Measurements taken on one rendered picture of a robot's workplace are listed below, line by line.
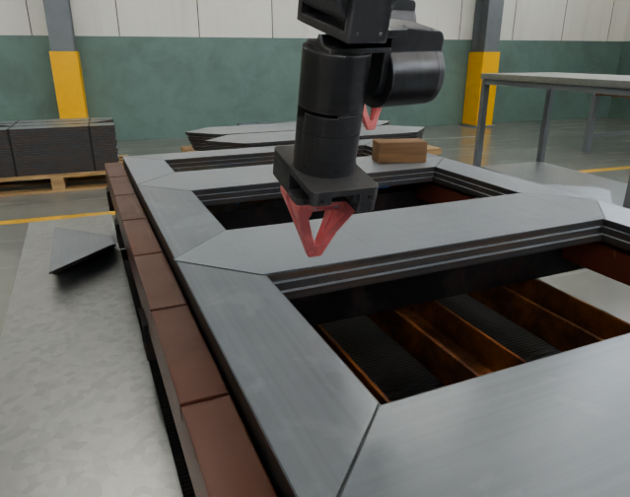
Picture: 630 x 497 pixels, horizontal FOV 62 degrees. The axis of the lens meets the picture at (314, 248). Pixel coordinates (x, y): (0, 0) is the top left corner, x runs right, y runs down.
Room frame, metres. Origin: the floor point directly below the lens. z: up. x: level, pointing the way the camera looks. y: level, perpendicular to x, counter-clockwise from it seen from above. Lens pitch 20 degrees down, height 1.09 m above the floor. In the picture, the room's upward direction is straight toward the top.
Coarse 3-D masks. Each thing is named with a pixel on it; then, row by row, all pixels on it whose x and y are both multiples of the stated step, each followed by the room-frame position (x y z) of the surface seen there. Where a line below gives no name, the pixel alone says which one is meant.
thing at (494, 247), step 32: (192, 160) 1.31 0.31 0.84; (224, 160) 1.33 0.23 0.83; (256, 160) 1.37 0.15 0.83; (224, 192) 1.00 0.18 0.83; (256, 192) 1.02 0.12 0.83; (480, 192) 1.04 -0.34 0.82; (512, 192) 0.97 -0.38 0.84; (576, 224) 0.77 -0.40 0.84; (608, 224) 0.78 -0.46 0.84; (384, 256) 0.63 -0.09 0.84; (416, 256) 0.65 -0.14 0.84; (448, 256) 0.66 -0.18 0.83; (480, 256) 0.68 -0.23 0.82; (512, 256) 0.70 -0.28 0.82; (288, 288) 0.57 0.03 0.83; (320, 288) 0.58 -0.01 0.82; (256, 448) 0.31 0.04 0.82
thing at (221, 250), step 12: (216, 240) 0.69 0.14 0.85; (228, 240) 0.69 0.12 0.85; (204, 252) 0.64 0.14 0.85; (216, 252) 0.64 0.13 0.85; (228, 252) 0.64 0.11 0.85; (240, 252) 0.64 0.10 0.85; (204, 264) 0.60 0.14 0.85; (216, 264) 0.60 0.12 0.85; (228, 264) 0.60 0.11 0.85; (240, 264) 0.60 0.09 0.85; (252, 264) 0.60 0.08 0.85
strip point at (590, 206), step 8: (552, 200) 0.90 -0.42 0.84; (560, 200) 0.90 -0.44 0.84; (568, 200) 0.90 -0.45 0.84; (576, 200) 0.90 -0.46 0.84; (584, 200) 0.90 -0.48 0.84; (592, 200) 0.90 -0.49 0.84; (576, 208) 0.85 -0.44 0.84; (584, 208) 0.85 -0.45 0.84; (592, 208) 0.85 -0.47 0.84; (600, 216) 0.80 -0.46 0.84
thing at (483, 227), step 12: (432, 204) 0.87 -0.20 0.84; (444, 204) 0.87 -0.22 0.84; (432, 216) 0.80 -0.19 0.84; (444, 216) 0.80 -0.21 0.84; (456, 216) 0.80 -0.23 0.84; (468, 216) 0.80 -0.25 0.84; (480, 216) 0.80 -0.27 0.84; (468, 228) 0.74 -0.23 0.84; (480, 228) 0.74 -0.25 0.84; (492, 228) 0.74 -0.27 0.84; (504, 228) 0.74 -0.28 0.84; (516, 228) 0.74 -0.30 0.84
